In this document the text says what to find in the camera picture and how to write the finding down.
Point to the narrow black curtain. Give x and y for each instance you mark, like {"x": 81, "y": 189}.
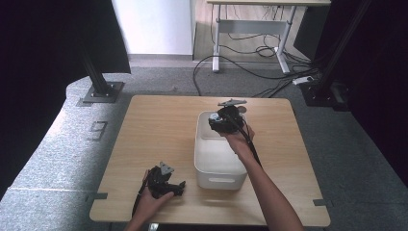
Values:
{"x": 381, "y": 64}

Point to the black metal stand dark base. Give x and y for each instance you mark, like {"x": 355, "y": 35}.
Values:
{"x": 333, "y": 64}

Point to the grey tape strip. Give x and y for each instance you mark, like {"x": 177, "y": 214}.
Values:
{"x": 97, "y": 196}
{"x": 322, "y": 202}

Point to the white-legged desk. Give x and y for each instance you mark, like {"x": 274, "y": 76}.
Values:
{"x": 256, "y": 25}

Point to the black metal stand square base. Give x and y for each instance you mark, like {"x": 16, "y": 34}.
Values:
{"x": 101, "y": 88}

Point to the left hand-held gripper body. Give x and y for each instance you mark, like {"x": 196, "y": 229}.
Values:
{"x": 157, "y": 183}

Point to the wide black curtain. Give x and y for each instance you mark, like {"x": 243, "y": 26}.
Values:
{"x": 38, "y": 80}

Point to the person's left hand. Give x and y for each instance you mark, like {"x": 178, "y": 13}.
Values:
{"x": 150, "y": 205}

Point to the grey tape floor marking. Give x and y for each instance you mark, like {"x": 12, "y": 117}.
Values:
{"x": 97, "y": 131}

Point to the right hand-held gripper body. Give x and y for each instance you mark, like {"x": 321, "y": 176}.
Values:
{"x": 232, "y": 120}

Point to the person's right hand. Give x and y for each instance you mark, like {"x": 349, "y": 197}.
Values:
{"x": 240, "y": 142}

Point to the white power strip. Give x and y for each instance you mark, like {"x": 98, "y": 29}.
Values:
{"x": 303, "y": 80}

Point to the white plastic bin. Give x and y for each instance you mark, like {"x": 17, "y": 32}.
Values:
{"x": 215, "y": 160}

